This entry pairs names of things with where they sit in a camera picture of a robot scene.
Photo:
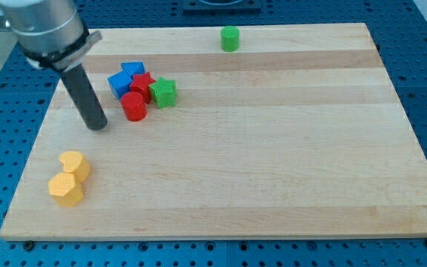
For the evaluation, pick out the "green cylinder block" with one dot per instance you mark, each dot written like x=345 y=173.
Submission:
x=229 y=38

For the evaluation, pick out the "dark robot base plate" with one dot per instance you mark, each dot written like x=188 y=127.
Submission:
x=198 y=6

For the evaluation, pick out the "yellow heart block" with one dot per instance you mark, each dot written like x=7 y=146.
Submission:
x=75 y=163

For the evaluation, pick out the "wooden board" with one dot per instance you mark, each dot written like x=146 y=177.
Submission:
x=300 y=134

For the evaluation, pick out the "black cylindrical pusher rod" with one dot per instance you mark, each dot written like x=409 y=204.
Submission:
x=84 y=98

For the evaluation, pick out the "red star block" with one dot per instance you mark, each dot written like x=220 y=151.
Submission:
x=141 y=83

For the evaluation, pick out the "blue block behind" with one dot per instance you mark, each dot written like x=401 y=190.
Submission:
x=133 y=68

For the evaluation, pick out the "yellow hexagon block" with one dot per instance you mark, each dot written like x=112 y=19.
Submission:
x=66 y=190

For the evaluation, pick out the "green star block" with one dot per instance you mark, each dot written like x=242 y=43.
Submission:
x=163 y=92

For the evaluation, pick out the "red cylinder block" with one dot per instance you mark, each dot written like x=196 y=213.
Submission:
x=134 y=106

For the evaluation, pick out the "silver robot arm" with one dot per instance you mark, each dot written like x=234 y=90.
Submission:
x=51 y=33

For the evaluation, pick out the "blue cube block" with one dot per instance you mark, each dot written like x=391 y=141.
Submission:
x=119 y=84

